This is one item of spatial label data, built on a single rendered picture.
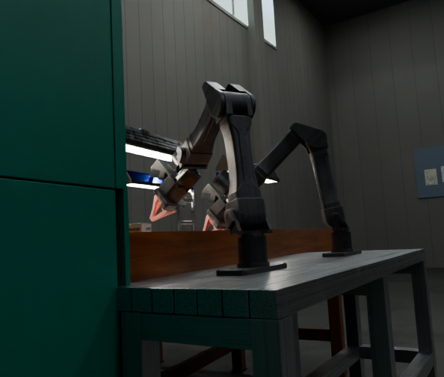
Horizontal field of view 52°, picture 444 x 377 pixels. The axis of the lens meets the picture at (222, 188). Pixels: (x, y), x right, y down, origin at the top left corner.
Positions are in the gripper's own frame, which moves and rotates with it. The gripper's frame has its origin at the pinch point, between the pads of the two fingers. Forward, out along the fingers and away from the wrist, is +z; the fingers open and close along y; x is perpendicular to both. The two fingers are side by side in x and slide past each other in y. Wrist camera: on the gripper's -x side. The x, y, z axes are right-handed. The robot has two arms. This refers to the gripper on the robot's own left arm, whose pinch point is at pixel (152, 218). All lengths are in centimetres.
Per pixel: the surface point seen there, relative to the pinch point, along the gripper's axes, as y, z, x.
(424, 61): -834, -243, -205
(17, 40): 70, -36, 1
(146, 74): -266, 39, -254
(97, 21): 53, -42, -6
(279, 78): -597, -41, -301
